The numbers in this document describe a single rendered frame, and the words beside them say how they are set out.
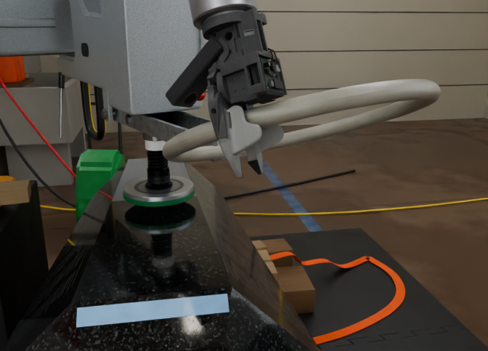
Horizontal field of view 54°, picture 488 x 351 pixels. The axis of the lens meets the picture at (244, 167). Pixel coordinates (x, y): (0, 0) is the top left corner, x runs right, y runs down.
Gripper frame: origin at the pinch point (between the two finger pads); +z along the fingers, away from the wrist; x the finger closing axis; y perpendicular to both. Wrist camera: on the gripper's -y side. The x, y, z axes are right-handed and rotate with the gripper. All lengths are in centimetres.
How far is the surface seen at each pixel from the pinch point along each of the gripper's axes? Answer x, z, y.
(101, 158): 158, -34, -181
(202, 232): 49, 12, -43
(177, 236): 43, 11, -47
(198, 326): 21.0, 28.3, -29.3
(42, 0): 58, -75, -95
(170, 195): 54, 0, -55
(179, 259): 34, 16, -40
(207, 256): 38, 17, -35
